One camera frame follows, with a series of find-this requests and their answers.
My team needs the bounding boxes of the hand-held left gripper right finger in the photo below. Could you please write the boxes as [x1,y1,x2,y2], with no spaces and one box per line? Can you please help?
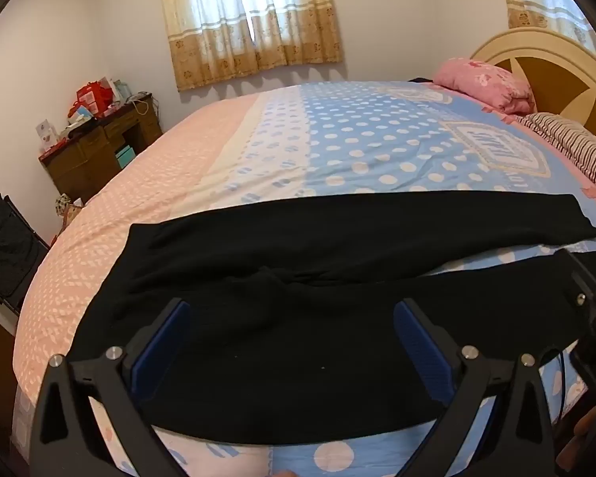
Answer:
[393,298,557,477]

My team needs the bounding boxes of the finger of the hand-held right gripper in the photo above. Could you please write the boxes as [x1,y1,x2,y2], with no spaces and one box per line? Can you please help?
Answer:
[555,247,596,331]

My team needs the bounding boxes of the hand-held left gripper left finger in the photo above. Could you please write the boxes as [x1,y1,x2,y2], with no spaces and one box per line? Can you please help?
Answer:
[30,298,192,477]

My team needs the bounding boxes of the black pants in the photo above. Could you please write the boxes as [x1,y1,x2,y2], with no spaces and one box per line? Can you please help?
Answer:
[72,193,596,445]

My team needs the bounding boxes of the person's right hand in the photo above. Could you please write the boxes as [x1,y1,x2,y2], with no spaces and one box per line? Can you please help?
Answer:
[553,405,596,475]

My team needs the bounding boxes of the striped pillow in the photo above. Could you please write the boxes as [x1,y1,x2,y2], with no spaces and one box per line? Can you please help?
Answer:
[519,112,596,209]

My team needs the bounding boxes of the patterned bag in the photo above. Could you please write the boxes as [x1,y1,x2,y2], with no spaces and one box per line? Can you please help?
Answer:
[54,193,85,227]

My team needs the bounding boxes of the brown wooden desk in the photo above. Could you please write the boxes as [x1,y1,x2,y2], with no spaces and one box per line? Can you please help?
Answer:
[38,92,164,204]

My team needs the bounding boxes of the cream wooden headboard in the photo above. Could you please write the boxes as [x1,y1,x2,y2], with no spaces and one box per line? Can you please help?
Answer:
[469,27,596,155]

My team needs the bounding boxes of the polka dot bed sheet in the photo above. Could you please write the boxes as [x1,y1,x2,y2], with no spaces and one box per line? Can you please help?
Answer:
[11,79,596,477]

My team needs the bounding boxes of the pink pillow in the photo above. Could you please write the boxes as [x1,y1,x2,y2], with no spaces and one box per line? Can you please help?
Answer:
[433,57,536,116]

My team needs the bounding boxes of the white box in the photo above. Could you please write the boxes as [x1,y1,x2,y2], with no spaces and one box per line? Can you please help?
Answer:
[35,118,60,155]

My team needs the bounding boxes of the red gift bag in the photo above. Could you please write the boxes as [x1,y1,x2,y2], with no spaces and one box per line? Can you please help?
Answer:
[76,81,115,117]

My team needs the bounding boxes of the narrow beige patterned curtain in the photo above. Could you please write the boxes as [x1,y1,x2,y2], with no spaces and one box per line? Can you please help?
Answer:
[497,0,596,60]

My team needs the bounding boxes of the wide beige patterned curtain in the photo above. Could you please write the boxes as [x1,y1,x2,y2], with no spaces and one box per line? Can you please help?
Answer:
[158,0,343,93]

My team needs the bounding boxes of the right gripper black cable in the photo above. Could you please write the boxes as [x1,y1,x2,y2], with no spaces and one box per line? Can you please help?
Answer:
[546,350,569,423]

